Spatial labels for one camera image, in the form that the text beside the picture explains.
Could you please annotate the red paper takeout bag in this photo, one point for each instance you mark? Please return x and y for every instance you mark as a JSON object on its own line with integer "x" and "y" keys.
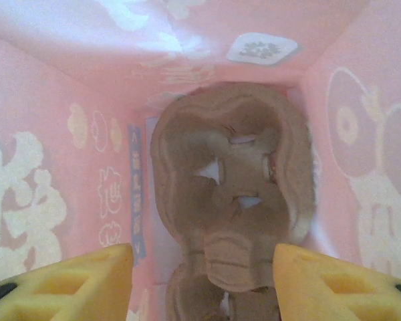
{"x": 53, "y": 100}

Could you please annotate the brown pulp cup carrier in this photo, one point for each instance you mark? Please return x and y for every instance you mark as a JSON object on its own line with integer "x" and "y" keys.
{"x": 194, "y": 160}

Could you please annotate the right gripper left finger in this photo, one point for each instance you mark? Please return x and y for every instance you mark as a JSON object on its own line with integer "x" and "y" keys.
{"x": 53, "y": 291}

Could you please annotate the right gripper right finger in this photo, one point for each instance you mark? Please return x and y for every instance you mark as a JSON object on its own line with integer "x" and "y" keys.
{"x": 337, "y": 291}

